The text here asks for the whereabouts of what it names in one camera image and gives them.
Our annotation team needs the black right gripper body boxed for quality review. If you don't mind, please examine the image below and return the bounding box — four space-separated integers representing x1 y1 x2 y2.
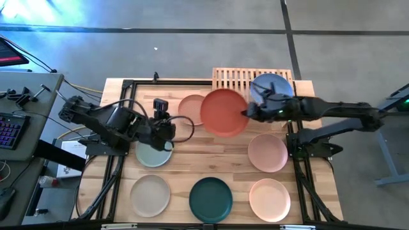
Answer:
252 95 278 123

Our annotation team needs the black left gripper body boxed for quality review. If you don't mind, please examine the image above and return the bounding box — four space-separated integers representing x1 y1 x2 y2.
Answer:
140 119 177 152

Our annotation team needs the sage green plate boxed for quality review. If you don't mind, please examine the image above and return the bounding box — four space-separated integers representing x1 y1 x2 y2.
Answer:
135 140 174 169

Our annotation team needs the terracotta orange plate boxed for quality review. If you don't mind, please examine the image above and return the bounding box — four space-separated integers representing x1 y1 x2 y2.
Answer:
200 88 251 139

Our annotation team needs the blue plate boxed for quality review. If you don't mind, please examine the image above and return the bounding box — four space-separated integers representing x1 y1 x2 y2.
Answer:
249 73 294 105

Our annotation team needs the dusty brown-pink plate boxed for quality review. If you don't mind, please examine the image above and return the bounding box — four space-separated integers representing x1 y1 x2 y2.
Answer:
178 94 206 127

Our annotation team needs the dusty pink plate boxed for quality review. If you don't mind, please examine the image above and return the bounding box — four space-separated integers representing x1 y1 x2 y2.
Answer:
247 133 289 174

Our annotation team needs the beige grey plate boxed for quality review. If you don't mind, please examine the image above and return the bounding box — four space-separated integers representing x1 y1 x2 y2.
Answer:
129 174 171 219

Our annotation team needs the dark green plate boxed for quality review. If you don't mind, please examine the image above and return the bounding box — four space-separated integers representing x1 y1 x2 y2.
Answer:
189 176 234 224

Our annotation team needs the light peach plate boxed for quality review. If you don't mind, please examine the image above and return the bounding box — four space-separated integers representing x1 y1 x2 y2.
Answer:
249 178 292 224

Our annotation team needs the wooden slatted shelf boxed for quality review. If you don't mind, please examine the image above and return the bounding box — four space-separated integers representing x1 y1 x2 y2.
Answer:
212 67 295 104

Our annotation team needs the white printed booklet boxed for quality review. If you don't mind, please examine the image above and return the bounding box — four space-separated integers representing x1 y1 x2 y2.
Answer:
56 140 89 179

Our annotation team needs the black flat beam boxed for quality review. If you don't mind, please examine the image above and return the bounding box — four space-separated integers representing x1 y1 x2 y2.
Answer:
33 139 88 173

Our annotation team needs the clear bottle red cap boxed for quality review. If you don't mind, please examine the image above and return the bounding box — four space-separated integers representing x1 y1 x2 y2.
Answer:
38 175 60 189

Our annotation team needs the grey metal desk stand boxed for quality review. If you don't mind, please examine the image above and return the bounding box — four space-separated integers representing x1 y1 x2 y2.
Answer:
373 82 409 188

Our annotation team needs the grey side desk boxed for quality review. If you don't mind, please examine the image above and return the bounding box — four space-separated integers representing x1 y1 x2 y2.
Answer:
0 71 65 227

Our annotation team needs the black device green light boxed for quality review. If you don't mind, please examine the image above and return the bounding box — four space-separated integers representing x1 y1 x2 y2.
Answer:
387 83 409 113

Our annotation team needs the black metal clamp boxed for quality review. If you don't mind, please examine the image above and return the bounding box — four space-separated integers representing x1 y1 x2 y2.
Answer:
0 83 52 108

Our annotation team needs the backlit black keyboard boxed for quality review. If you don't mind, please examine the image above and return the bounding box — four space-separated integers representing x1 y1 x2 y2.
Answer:
0 112 31 151

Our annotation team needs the black computer mouse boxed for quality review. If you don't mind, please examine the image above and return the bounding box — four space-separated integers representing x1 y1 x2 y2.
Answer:
0 187 17 222

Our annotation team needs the black computer monitor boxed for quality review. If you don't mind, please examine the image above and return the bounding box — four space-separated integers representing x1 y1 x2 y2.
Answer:
0 36 30 68

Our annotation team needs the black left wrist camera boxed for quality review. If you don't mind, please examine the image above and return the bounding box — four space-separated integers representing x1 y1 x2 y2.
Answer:
153 98 171 121

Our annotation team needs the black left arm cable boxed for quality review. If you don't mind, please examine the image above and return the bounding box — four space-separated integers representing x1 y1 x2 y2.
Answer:
91 98 196 144

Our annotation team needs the black aluminium table frame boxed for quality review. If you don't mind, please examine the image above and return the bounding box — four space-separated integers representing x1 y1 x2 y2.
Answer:
70 78 345 230

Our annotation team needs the yellow floor cable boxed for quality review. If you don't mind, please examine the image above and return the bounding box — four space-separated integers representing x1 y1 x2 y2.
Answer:
56 81 104 141

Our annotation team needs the silver metal bracket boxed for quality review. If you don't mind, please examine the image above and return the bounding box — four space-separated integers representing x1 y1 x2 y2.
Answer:
280 224 316 230
101 223 139 230

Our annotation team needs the thin black monitor cable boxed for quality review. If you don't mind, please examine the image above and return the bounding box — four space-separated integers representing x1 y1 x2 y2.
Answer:
8 40 104 100

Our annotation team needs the thin white cable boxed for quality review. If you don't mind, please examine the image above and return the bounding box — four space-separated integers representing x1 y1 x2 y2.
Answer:
0 160 12 183

